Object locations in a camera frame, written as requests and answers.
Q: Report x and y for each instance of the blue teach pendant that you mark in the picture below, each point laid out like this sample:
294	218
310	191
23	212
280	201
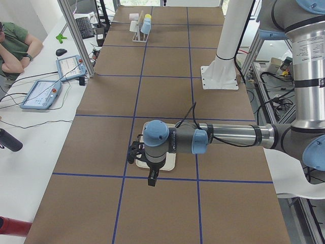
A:
42	95
70	68

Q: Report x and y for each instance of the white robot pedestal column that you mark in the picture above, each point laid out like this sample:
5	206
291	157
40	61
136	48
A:
238	13

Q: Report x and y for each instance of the light blue plastic cup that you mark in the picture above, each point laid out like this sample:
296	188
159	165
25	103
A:
146	28

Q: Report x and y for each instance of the green toy figure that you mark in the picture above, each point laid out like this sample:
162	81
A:
60	37

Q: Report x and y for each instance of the black computer mouse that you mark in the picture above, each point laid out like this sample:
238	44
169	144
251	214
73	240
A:
60	52

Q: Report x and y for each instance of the far blue teach pendant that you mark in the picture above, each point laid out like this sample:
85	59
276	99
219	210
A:
70	68

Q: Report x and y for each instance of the cream tray with bear drawing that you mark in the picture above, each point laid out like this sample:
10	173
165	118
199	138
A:
170	158

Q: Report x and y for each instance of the red cylinder object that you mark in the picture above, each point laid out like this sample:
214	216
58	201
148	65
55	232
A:
15	227

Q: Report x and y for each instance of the black water bottle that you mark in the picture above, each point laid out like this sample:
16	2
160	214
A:
10	142

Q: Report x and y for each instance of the pink plastic cup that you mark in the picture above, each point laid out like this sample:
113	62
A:
133	16

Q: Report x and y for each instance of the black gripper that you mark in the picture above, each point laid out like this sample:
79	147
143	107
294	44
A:
154	166

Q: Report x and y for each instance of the black keyboard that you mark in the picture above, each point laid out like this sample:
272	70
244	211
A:
84	27

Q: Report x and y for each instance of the near blue teach pendant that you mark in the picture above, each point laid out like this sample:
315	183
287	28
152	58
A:
42	95

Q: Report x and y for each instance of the aluminium frame post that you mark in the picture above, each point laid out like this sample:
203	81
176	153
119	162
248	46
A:
70	20

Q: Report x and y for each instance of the seated person in green shirt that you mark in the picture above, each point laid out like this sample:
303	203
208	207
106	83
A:
18	49

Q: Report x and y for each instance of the white chair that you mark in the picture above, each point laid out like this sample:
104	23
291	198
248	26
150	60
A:
288	177

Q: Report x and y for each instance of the pale green plastic cup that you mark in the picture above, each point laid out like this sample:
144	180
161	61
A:
133	26

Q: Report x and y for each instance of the white wire cup rack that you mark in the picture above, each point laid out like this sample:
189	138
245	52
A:
140	37

